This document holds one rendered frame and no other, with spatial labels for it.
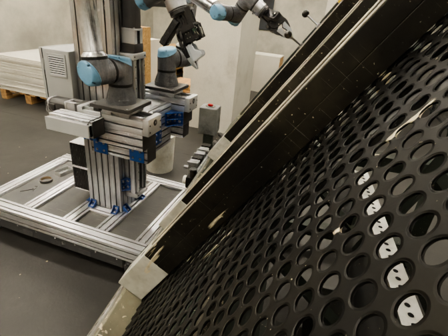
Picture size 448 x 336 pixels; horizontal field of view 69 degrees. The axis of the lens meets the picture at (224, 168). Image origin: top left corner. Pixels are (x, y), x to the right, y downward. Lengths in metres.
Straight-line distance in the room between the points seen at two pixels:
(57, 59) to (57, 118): 0.39
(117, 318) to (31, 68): 4.70
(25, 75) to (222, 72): 2.76
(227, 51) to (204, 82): 0.49
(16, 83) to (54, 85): 3.43
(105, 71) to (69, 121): 0.34
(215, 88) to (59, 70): 2.48
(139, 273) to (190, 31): 0.85
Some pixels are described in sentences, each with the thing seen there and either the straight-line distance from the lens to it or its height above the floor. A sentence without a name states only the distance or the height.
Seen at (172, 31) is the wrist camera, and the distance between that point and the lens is 1.32.
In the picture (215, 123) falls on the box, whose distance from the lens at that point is 2.15.
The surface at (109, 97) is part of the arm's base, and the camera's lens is 1.76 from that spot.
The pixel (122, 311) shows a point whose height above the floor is 0.89.
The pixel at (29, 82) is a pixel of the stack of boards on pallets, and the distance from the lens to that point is 5.41.
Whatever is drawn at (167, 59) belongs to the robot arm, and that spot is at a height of 1.20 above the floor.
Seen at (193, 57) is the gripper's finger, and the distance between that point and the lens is 1.29.
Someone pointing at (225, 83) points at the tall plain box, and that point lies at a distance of 4.20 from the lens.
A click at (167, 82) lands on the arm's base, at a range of 2.14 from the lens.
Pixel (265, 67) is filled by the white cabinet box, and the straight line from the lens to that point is 6.80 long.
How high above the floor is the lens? 1.54
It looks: 27 degrees down
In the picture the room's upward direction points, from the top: 6 degrees clockwise
